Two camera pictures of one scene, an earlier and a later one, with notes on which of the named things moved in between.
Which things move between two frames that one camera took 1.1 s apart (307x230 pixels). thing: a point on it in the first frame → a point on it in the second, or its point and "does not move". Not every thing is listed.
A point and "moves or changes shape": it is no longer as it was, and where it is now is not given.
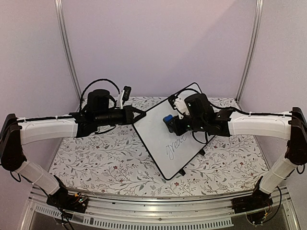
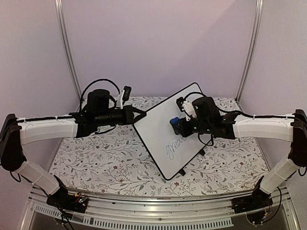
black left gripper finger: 135,109 does not move
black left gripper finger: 139,117 does not move
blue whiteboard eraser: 168,118 moves or changes shape
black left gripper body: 127,119 does not move
